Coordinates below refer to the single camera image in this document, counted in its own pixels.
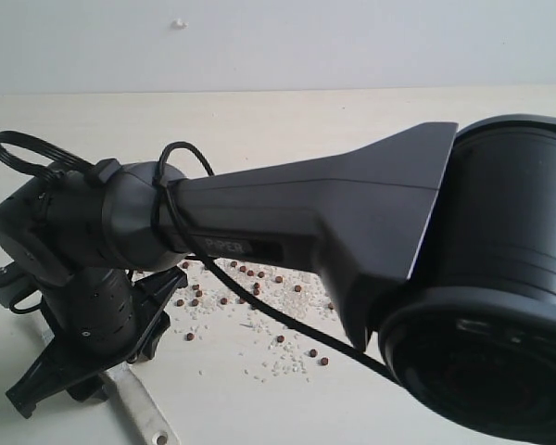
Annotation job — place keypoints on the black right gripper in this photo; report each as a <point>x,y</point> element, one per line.
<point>99,317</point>

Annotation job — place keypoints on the wide white wooden paint brush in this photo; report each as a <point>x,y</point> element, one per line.
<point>138,406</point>

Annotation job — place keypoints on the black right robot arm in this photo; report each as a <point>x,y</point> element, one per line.
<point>429,257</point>

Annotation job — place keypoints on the scattered brown pellets and rice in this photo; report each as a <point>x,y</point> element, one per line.
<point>206,316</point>

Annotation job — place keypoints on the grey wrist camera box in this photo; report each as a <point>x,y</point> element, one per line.
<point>15,286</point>

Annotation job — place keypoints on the small white wall hook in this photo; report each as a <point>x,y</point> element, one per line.
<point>179,24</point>

